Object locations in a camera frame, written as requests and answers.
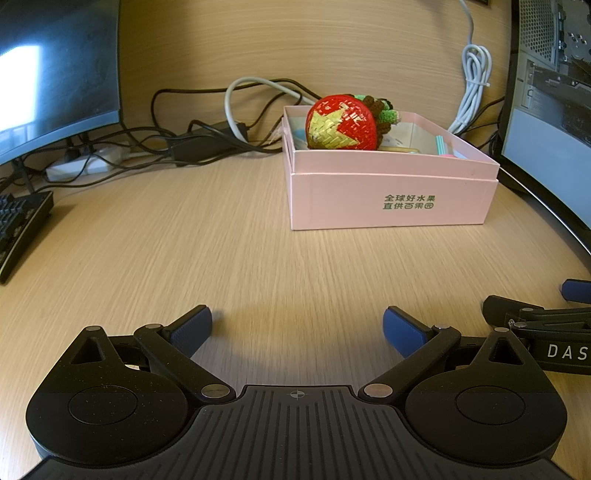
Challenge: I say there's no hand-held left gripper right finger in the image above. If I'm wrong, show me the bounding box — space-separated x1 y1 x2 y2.
362 305 528 402

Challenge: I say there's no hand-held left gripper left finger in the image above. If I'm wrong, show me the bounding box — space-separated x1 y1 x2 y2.
69 305 236 402

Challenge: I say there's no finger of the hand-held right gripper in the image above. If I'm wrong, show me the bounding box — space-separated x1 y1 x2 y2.
482 295 591 329
558 279 591 304

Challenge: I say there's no pink cardboard box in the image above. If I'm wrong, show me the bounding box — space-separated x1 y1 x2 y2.
281 105 501 232

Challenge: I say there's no red yellow woven strawberry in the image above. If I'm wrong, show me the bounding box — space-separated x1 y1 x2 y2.
305 93 380 151

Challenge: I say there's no brown green crochet doll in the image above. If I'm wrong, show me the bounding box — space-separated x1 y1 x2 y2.
353 93 402 138

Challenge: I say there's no black computer monitor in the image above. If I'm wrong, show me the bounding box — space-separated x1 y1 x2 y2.
496 0 591 257
0 0 123 195

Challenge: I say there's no striped blue yellow pad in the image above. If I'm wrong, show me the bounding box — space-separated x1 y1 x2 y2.
434 133 468 160

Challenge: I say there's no black power adapter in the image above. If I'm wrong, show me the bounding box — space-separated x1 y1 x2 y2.
167 133 246 165

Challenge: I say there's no white power strip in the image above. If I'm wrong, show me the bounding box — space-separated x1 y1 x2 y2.
45 146 133 182

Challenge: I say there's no black keyboard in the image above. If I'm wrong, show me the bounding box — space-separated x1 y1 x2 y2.
0 190 55 285

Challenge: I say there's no thin black cable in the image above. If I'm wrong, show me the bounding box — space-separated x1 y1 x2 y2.
450 96 509 160

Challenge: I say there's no bundle of black cables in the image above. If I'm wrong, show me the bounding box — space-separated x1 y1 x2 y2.
0 87 324 195

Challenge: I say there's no grey cable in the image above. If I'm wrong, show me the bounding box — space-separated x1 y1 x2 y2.
224 77 320 142

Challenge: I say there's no white coiled cable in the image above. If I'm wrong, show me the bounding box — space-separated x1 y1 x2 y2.
447 0 491 136

